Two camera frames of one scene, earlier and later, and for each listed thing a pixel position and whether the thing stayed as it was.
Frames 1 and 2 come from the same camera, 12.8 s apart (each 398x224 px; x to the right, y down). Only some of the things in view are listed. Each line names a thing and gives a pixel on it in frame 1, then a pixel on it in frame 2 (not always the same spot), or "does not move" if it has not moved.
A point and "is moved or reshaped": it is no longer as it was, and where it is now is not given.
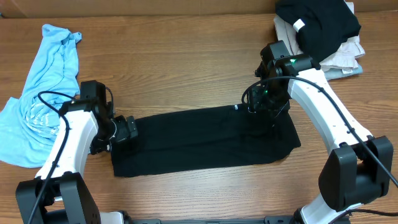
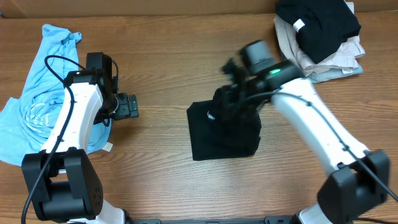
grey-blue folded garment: [336, 73] does not move
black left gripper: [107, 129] -> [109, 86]
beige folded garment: [344, 57] does not move
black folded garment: [321, 26] does not move
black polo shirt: [201, 138] is moved or reshaped
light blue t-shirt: [28, 130] does not move
